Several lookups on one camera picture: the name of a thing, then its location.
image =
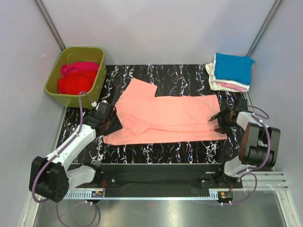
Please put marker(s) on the left corner aluminium post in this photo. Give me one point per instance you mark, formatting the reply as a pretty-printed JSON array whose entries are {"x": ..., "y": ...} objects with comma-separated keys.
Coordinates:
[{"x": 50, "y": 24}]

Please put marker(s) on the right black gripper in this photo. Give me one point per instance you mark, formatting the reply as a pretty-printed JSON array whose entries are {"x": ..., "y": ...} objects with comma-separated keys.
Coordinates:
[{"x": 219, "y": 117}]

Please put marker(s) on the white slotted cable duct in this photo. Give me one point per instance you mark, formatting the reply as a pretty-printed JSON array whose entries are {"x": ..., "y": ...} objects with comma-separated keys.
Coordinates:
[{"x": 112, "y": 194}]

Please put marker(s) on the small controller board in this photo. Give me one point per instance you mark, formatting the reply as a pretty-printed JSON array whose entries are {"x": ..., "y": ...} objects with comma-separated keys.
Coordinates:
[
  {"x": 98, "y": 193},
  {"x": 227, "y": 195}
]

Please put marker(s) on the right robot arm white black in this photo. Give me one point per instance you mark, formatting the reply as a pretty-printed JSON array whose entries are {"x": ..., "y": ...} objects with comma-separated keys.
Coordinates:
[{"x": 259, "y": 145}]

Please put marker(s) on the salmon pink t shirt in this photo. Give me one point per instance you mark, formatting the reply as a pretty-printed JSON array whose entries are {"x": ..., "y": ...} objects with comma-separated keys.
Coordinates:
[{"x": 147, "y": 118}]

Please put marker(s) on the black marbled table mat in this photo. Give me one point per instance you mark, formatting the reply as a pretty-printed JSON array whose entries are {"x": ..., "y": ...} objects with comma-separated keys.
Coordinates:
[{"x": 171, "y": 80}]

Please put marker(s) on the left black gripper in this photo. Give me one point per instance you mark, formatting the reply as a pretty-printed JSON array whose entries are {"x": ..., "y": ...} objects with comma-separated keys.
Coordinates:
[{"x": 117, "y": 125}]

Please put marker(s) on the cream folded t shirt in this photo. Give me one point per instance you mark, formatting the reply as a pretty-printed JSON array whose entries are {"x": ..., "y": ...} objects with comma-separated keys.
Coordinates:
[{"x": 214, "y": 85}]

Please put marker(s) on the left small controller board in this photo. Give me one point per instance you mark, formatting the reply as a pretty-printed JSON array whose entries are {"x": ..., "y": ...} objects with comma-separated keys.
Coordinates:
[{"x": 98, "y": 193}]

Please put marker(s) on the white folded t shirt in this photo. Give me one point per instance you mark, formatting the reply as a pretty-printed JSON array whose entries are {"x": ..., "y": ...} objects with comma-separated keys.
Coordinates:
[{"x": 228, "y": 81}]

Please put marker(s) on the red t shirt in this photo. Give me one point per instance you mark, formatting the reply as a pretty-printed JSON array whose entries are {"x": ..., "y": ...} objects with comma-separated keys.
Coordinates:
[{"x": 76, "y": 82}]

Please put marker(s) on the olive green plastic bin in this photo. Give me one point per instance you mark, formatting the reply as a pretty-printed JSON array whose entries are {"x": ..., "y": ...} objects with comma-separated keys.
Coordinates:
[{"x": 72, "y": 55}]

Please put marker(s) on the light pink folded t shirt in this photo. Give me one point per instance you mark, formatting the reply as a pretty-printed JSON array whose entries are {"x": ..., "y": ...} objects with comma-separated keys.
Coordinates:
[{"x": 232, "y": 86}]

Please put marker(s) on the aluminium frame rail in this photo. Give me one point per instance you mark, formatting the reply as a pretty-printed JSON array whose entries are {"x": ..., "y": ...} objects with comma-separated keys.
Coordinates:
[{"x": 262, "y": 180}]

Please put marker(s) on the right small controller board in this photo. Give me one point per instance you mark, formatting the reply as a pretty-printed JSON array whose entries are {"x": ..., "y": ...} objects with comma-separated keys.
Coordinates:
[{"x": 227, "y": 195}]

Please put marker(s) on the right corner aluminium post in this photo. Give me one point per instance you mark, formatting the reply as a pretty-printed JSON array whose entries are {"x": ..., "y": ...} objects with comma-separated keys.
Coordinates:
[{"x": 273, "y": 10}]

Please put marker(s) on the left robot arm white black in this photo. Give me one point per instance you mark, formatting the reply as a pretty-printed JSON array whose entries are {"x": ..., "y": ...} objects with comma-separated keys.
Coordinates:
[{"x": 51, "y": 176}]

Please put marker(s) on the magenta t shirt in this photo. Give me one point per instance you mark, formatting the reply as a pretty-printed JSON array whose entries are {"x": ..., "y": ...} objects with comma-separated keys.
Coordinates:
[{"x": 67, "y": 69}]

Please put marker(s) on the corner aluminium post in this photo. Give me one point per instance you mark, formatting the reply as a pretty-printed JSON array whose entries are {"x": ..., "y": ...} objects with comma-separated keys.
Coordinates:
[
  {"x": 50, "y": 24},
  {"x": 273, "y": 10}
]

